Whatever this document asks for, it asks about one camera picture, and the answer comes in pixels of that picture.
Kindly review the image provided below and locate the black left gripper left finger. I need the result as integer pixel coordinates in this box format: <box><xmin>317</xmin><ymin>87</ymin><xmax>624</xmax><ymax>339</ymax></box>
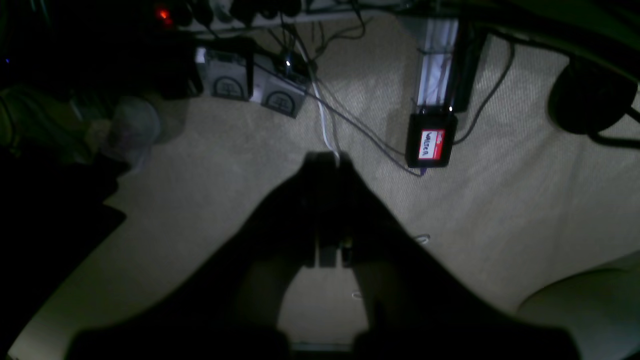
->
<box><xmin>65</xmin><ymin>152</ymin><xmax>321</xmax><ymax>360</ymax></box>

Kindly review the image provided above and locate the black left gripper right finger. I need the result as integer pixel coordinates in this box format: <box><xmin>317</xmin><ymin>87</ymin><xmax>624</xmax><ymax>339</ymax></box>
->
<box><xmin>336</xmin><ymin>153</ymin><xmax>581</xmax><ymax>360</ymax></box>

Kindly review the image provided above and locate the black box red label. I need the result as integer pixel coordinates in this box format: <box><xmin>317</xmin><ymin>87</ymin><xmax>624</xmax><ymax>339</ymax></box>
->
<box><xmin>404</xmin><ymin>112</ymin><xmax>458</xmax><ymax>169</ymax></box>

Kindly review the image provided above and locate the grey printed cardboard box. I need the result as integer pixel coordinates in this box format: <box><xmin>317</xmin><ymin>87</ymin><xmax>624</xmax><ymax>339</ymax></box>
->
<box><xmin>194</xmin><ymin>47</ymin><xmax>311</xmax><ymax>119</ymax></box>

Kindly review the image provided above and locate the aluminium table leg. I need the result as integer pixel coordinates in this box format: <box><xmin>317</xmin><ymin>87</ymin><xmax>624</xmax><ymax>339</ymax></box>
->
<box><xmin>399</xmin><ymin>16</ymin><xmax>488</xmax><ymax>114</ymax></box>

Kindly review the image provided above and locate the white power strip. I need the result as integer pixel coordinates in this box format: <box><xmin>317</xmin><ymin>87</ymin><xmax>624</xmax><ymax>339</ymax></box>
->
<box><xmin>206</xmin><ymin>0</ymin><xmax>414</xmax><ymax>34</ymax></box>

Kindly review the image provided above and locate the white cable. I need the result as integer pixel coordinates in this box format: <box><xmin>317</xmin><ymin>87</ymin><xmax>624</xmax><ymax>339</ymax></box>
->
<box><xmin>295</xmin><ymin>40</ymin><xmax>342</xmax><ymax>161</ymax></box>

